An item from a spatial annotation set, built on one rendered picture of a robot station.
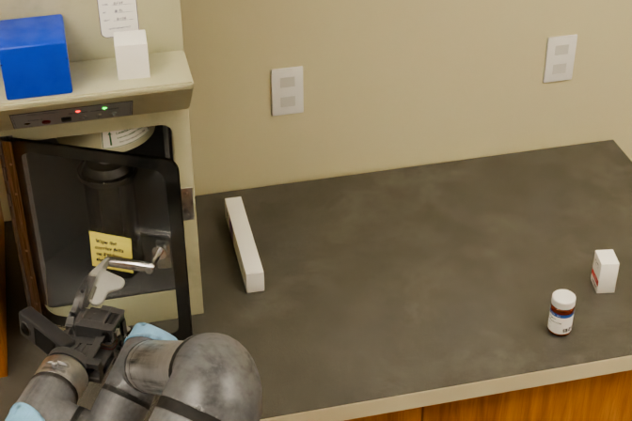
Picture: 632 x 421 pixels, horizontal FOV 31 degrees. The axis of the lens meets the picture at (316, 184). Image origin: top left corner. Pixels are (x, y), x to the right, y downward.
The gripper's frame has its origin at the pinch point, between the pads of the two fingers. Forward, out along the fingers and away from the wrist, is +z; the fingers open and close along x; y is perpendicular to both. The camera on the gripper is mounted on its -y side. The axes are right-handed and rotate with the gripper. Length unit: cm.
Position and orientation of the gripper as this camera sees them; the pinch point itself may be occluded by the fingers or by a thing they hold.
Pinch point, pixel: (105, 286)
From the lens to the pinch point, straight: 192.9
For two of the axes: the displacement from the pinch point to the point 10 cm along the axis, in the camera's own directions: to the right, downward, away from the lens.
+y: 9.7, 1.3, -2.0
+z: 2.4, -5.4, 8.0
